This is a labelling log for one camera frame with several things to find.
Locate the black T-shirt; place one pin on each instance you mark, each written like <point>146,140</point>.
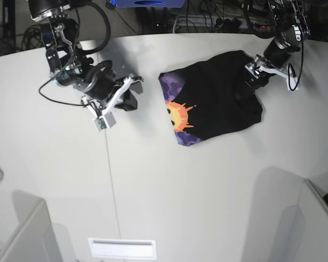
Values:
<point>210,98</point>

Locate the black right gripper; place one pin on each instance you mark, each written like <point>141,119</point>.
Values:
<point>99,82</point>

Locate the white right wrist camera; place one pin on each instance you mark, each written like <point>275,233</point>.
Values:
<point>103,117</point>

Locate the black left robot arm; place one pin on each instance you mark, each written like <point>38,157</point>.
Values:
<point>290,26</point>

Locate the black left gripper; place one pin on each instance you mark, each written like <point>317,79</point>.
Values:
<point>275,55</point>

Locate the white power strip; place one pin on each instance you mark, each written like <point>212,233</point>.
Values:
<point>200,23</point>

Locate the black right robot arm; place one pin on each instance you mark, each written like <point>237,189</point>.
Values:
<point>71,65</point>

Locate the blue box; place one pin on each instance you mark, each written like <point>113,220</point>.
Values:
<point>157,4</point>

